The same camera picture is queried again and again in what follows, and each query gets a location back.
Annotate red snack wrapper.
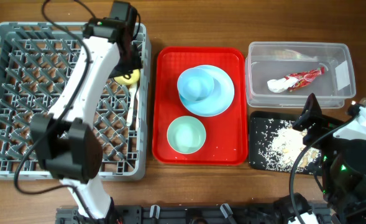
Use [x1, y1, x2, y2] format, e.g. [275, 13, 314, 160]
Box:
[284, 66, 326, 92]

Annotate rice food scraps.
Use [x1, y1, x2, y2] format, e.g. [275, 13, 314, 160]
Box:
[254, 119, 322, 172]

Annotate white napkin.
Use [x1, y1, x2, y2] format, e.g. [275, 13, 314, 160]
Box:
[267, 77, 298, 93]

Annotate yellow plastic cup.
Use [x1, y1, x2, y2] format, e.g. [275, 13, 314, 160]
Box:
[114, 69, 140, 85]

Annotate light blue plate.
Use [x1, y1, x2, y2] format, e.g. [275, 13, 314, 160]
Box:
[178, 65, 235, 117]

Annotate green bowl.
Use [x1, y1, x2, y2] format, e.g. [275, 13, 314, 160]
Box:
[167, 116, 206, 154]

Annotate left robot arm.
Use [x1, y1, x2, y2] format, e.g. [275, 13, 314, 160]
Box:
[30, 1, 142, 223]

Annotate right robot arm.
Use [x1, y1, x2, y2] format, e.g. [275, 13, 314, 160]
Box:
[277, 93, 366, 223]

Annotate grey dishwasher rack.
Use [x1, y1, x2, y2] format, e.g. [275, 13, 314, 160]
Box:
[0, 22, 152, 181]

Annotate black tray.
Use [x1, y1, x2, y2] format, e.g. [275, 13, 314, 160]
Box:
[248, 110, 326, 175]

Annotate clear plastic bin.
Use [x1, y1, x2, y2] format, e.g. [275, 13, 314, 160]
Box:
[245, 42, 356, 108]

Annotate red plastic tray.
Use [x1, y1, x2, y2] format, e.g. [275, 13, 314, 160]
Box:
[152, 47, 249, 166]

